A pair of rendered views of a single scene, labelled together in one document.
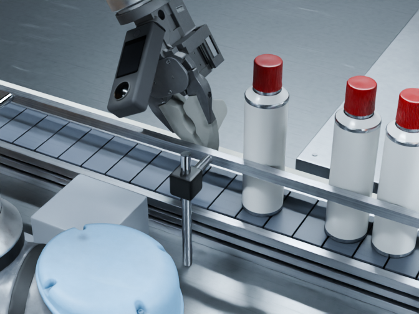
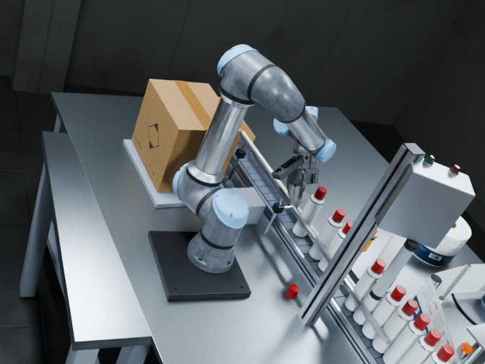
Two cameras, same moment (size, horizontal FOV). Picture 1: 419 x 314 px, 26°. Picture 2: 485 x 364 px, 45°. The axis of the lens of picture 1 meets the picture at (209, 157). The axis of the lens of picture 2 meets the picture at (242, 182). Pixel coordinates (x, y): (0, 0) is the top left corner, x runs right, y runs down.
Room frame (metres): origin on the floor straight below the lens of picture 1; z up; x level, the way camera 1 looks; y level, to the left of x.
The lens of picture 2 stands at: (-0.77, -0.41, 2.11)
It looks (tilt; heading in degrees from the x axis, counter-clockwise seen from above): 34 degrees down; 20
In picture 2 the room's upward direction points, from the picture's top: 24 degrees clockwise
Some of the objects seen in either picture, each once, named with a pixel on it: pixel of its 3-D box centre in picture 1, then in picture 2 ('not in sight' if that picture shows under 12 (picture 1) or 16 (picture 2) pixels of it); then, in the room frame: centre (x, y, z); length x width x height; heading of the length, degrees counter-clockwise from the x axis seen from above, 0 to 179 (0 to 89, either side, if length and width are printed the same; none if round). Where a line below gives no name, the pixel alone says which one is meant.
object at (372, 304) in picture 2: not in sight; (374, 298); (0.72, -0.40, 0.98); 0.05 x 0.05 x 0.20
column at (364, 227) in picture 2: not in sight; (354, 243); (0.63, -0.27, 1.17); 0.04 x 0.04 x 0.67; 61
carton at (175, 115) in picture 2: not in sight; (184, 136); (0.83, 0.45, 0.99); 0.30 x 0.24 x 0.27; 61
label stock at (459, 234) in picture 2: not in sight; (437, 234); (1.31, -0.45, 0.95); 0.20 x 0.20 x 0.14
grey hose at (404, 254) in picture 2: not in sight; (393, 269); (0.61, -0.40, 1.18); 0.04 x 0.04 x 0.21
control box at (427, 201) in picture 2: not in sight; (422, 200); (0.65, -0.36, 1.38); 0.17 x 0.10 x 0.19; 116
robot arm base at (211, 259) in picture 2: not in sight; (214, 244); (0.56, 0.08, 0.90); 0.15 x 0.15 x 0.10
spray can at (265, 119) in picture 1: (265, 136); (310, 211); (0.90, -0.07, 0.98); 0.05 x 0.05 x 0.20
